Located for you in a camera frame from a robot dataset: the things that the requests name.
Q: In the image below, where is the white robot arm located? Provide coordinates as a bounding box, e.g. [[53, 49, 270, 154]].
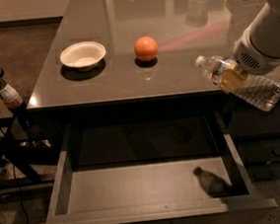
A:
[[227, 0, 280, 80]]

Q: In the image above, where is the black cable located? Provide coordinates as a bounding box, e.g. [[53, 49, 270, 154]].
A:
[[0, 92, 33, 224]]

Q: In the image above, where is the clear plastic water bottle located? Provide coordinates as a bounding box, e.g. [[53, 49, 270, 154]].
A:
[[195, 55, 280, 112]]

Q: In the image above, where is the white paper bowl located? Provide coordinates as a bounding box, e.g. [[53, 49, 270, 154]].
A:
[[59, 41, 106, 71]]

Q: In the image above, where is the dark soda bottle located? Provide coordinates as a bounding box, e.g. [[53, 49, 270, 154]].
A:
[[0, 76, 35, 131]]

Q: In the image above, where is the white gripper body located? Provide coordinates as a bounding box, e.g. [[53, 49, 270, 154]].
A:
[[233, 2, 280, 75]]

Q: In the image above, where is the grey counter cabinet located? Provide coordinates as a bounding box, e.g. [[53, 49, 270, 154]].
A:
[[16, 0, 280, 135]]

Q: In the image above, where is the black side stand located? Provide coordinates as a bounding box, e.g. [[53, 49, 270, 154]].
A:
[[0, 68, 58, 190]]

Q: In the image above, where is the open grey top drawer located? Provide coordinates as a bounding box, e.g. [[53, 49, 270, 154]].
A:
[[42, 110, 277, 224]]

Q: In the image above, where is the orange fruit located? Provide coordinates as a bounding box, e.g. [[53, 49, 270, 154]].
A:
[[134, 37, 158, 62]]

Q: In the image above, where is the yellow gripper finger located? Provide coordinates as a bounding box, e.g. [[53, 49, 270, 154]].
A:
[[219, 66, 248, 94]]

